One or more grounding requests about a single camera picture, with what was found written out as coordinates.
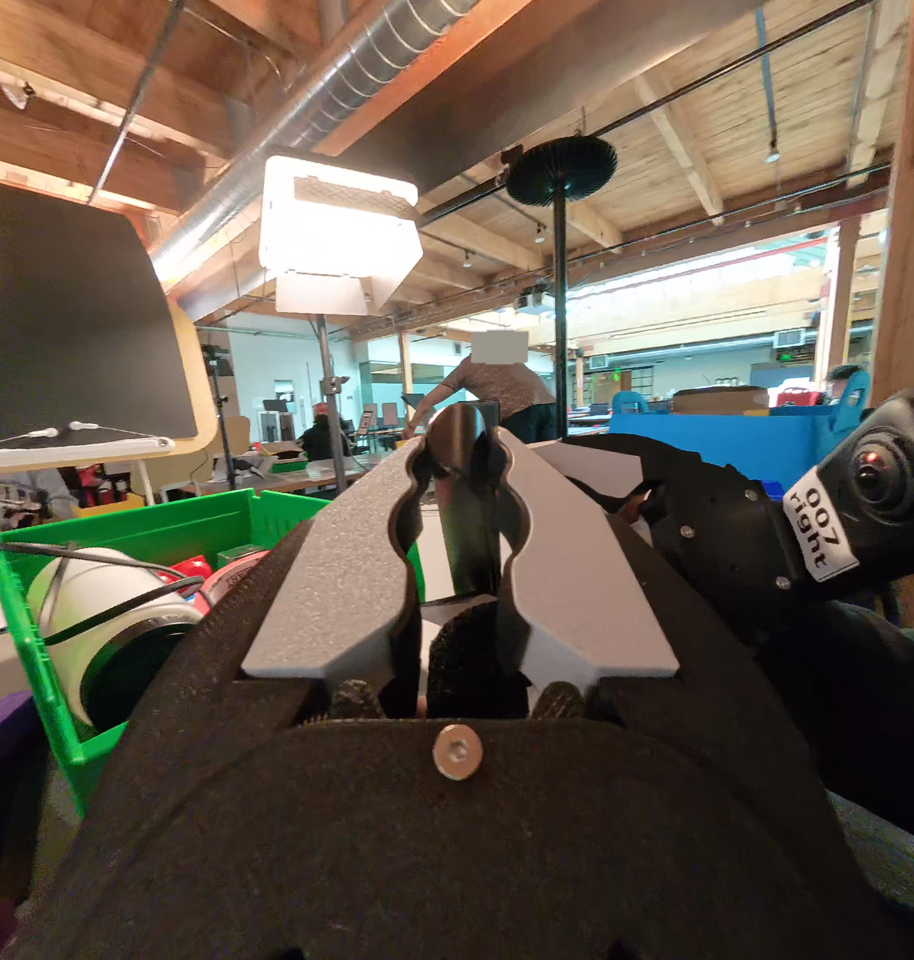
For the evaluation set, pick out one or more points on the large silver air duct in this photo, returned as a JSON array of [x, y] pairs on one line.
[[322, 90]]

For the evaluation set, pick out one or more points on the black round lamp stand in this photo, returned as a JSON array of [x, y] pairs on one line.
[[562, 165]]

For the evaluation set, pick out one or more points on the white cylinder with black cap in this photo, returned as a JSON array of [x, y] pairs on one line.
[[112, 630]]

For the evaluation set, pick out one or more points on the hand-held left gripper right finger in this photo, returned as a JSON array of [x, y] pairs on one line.
[[592, 600]]

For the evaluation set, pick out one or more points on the green plastic bin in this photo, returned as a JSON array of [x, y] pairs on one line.
[[142, 533]]

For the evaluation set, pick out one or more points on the red round tool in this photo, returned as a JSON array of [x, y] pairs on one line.
[[225, 578]]

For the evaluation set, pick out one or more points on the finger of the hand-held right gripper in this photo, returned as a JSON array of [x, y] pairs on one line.
[[460, 603], [600, 473]]

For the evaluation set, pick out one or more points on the silver metal stand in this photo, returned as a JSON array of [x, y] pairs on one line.
[[331, 405]]

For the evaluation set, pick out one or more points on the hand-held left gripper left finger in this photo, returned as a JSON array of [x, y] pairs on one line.
[[330, 600]]

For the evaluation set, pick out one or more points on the black panel with pale rim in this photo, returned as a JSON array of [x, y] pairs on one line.
[[67, 315]]

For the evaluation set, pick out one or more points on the purple plastic tool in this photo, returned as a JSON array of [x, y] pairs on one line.
[[4, 735]]

